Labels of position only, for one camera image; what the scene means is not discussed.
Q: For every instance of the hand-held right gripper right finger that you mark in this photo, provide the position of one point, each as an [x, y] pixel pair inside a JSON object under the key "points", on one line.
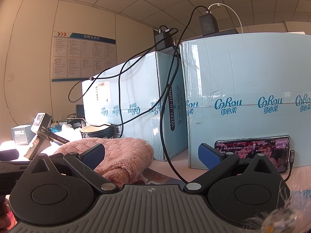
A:
{"points": [[209, 159]]}

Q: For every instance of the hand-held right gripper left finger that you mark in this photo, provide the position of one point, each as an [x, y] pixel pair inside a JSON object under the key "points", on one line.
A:
{"points": [[93, 156]]}

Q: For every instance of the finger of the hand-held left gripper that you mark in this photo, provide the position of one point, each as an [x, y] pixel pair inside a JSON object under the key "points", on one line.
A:
{"points": [[9, 154]]}

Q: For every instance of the small dark teal box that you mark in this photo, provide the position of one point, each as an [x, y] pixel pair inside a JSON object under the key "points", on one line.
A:
{"points": [[21, 136]]}

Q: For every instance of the blue and white bowl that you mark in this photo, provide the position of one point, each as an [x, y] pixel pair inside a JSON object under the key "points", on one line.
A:
{"points": [[97, 132]]}

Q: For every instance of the pink knitted sweater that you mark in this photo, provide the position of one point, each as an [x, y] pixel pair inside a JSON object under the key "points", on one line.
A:
{"points": [[126, 155]]}

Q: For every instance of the white crumpled tissue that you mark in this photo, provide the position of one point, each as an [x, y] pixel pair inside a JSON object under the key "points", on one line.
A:
{"points": [[69, 132]]}

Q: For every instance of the grey hand-held device with screen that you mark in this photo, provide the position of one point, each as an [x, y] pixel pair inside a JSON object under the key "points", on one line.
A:
{"points": [[40, 126]]}

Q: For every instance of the black desk device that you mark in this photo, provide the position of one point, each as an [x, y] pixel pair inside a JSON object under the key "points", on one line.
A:
{"points": [[80, 111]]}

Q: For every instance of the blue printed mouse mat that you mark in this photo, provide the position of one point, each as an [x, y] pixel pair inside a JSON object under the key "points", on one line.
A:
{"points": [[158, 178]]}

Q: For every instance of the black smartphone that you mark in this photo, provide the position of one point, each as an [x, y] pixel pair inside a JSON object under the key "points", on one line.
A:
{"points": [[267, 150]]}

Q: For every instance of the small light blue cardboard box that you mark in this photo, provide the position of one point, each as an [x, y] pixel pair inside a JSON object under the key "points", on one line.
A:
{"points": [[136, 87]]}

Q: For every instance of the large light blue cardboard box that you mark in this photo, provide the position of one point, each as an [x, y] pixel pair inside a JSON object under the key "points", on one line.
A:
{"points": [[243, 77]]}

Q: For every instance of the black power adapter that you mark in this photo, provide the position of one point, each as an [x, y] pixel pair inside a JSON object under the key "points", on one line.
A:
{"points": [[161, 41], [209, 24]]}

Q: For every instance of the white wall switch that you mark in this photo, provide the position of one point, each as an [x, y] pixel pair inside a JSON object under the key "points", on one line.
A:
{"points": [[9, 77]]}

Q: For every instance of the wall notice board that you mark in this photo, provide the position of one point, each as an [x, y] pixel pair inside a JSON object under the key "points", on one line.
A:
{"points": [[82, 55]]}

